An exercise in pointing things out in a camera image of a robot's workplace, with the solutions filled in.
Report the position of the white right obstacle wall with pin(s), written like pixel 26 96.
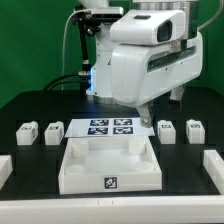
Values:
pixel 214 165

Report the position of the white front obstacle wall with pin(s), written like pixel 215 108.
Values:
pixel 130 210

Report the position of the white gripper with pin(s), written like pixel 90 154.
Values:
pixel 142 73

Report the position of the white left obstacle wall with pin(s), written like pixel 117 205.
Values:
pixel 5 169

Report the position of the white square table top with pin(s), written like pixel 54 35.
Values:
pixel 109 164

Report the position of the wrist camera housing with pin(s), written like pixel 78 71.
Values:
pixel 145 27

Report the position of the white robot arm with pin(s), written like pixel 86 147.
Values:
pixel 100 89

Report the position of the grey camera on stand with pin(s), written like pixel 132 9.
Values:
pixel 107 14

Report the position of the paper sheet with tags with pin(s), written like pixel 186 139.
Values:
pixel 107 127

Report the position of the white obstacle wall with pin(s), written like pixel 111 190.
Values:
pixel 214 165
pixel 130 210
pixel 5 169

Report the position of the black camera stand pole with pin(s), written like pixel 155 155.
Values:
pixel 84 46

